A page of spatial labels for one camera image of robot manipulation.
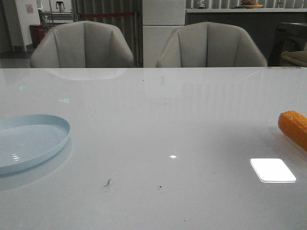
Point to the dark grey kitchen counter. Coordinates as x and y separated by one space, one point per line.
259 23

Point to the red barrier belt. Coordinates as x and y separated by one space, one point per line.
103 15

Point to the grey upholstered chair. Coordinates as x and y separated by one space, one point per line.
83 44
210 45

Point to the grey metal bench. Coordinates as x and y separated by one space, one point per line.
48 18

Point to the beige seat cushion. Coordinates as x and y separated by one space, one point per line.
297 58

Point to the right grey upholstered chair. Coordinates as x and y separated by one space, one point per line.
210 45

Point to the light blue round plate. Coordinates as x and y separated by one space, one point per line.
29 140

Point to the dark wooden side chair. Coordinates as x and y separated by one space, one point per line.
289 37

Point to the red trash bin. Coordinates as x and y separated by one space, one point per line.
37 34

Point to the pink wall notice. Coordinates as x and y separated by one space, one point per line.
29 8

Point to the fruit bowl on counter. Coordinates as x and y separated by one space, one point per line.
250 4

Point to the orange corn cob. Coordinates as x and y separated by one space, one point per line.
294 125

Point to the white refrigerator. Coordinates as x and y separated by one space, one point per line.
159 19

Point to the left grey upholstered chair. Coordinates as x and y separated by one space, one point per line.
83 44

